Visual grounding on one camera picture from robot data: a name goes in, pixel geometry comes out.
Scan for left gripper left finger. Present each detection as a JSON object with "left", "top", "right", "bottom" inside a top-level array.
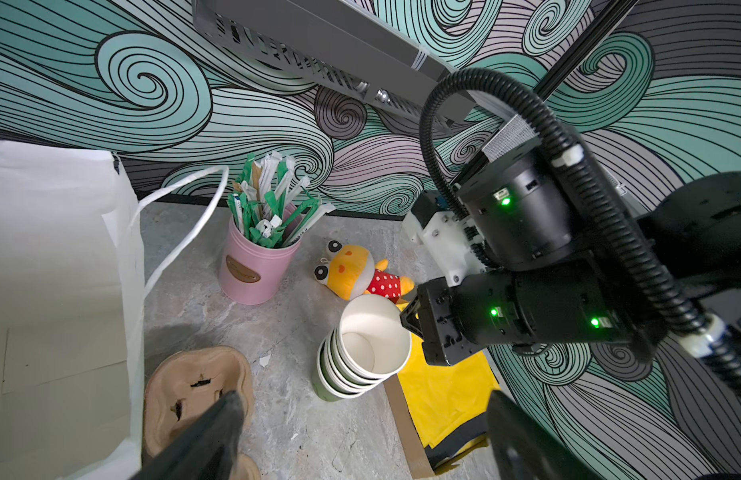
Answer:
[{"left": 132, "top": 391, "right": 246, "bottom": 480}]

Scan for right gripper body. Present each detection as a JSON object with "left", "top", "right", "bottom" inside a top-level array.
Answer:
[{"left": 401, "top": 260, "right": 634, "bottom": 366}]

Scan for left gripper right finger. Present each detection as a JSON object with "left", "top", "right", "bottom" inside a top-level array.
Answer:
[{"left": 487, "top": 390, "right": 600, "bottom": 480}]

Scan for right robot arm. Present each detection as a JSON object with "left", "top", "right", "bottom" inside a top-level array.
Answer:
[{"left": 402, "top": 68, "right": 741, "bottom": 398}]

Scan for brown cardboard cup carrier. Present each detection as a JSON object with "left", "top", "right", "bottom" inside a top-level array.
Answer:
[{"left": 144, "top": 346, "right": 260, "bottom": 479}]

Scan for yellow napkin stack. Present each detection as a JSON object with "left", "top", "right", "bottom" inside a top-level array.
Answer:
[{"left": 398, "top": 335, "right": 499, "bottom": 448}]

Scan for brown napkin box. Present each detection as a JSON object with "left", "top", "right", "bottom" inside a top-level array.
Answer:
[{"left": 384, "top": 375, "right": 489, "bottom": 479}]

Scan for pink straw holder cup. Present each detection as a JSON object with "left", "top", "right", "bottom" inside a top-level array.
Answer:
[{"left": 218, "top": 219, "right": 300, "bottom": 306}]

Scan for stack of paper cups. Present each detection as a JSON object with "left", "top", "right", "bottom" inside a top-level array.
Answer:
[{"left": 312, "top": 295, "right": 413, "bottom": 402}]

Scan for white paper bag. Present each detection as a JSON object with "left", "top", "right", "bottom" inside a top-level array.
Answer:
[{"left": 0, "top": 139, "right": 230, "bottom": 480}]

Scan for yellow plush toy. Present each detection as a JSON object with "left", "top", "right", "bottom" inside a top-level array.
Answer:
[{"left": 314, "top": 240, "right": 415, "bottom": 305}]

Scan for wrapped straws bundle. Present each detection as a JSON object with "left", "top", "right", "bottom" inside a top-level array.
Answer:
[{"left": 226, "top": 151, "right": 336, "bottom": 249}]

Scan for black wall shelf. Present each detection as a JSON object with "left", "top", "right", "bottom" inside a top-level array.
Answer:
[{"left": 192, "top": 0, "right": 455, "bottom": 122}]

